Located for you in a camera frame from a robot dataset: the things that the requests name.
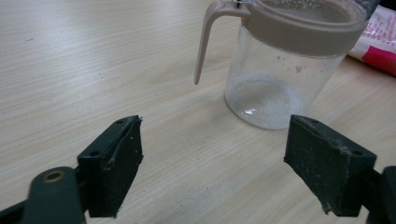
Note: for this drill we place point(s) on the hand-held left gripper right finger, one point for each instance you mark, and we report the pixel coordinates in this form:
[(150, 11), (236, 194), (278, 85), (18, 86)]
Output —
[(327, 168)]

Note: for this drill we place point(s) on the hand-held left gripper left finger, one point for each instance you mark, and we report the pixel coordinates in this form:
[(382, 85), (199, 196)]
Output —
[(115, 168)]

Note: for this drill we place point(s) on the glass jar with beige lid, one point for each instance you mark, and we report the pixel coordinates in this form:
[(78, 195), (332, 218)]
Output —
[(280, 77)]

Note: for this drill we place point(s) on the pink and white plastic bag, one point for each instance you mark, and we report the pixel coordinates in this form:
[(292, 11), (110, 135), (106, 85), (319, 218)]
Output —
[(378, 46)]

